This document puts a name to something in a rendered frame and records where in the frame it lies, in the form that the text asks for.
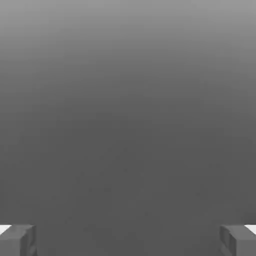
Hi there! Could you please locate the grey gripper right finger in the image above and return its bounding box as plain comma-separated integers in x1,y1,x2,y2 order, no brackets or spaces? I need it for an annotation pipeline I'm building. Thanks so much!
218,224,256,256

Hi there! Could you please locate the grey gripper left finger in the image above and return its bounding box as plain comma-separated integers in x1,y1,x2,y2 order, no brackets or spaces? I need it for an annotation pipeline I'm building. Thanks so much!
0,224,38,256

